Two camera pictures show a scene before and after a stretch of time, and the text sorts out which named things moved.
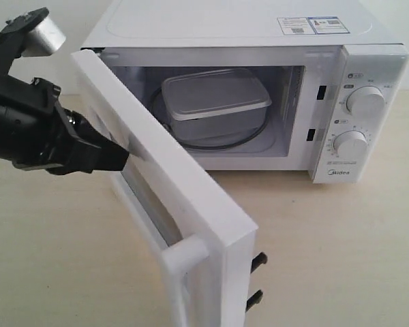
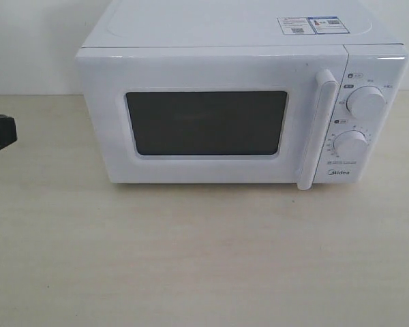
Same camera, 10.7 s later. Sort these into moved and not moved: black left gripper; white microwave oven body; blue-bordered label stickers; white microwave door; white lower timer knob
Moved: black left gripper; white microwave door
Not moved: blue-bordered label stickers; white lower timer knob; white microwave oven body
